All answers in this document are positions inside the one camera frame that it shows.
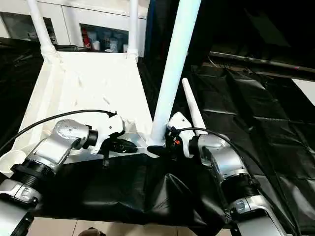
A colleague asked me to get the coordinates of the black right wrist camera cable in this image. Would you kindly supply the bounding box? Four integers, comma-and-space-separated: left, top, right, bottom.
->
178, 127, 302, 236

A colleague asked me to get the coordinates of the black plastic mat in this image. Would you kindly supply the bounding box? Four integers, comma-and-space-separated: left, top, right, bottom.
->
0, 36, 315, 236

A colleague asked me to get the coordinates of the white flat board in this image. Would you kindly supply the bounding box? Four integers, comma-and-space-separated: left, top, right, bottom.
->
291, 78, 315, 106

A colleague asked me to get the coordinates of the white glass-door cabinet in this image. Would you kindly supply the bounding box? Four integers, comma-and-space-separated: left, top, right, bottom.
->
0, 0, 148, 54

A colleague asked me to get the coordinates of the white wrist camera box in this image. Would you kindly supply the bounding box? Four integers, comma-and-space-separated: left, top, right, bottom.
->
90, 113, 126, 155
168, 112, 197, 158

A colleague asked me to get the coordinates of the dark metal rod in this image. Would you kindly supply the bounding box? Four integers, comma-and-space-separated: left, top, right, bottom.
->
209, 51, 315, 74

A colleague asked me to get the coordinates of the white plastic table top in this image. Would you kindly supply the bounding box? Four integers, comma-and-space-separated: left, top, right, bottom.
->
0, 49, 160, 173

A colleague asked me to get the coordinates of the white plastic table leg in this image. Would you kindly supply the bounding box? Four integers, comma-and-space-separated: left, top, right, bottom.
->
125, 0, 140, 59
27, 0, 60, 59
147, 0, 202, 148
181, 78, 207, 136

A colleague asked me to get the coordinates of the black left wrist camera cable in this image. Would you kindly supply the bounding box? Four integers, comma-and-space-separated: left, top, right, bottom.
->
0, 110, 118, 153

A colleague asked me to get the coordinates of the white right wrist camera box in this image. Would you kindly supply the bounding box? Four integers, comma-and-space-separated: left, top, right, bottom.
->
168, 112, 197, 158

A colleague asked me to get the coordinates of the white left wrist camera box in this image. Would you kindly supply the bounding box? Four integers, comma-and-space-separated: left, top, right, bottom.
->
90, 113, 126, 155

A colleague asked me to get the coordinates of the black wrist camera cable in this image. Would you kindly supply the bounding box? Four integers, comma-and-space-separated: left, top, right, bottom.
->
178, 127, 302, 236
0, 110, 118, 153

